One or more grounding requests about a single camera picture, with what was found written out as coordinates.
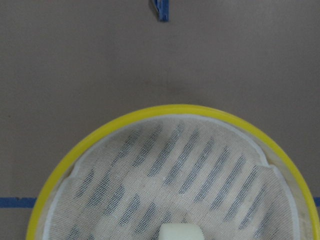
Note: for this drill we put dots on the white steamed bun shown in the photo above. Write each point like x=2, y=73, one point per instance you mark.
x=180, y=231

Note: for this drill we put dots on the white steamer liner cloth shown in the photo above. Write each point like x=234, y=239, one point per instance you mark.
x=173, y=169

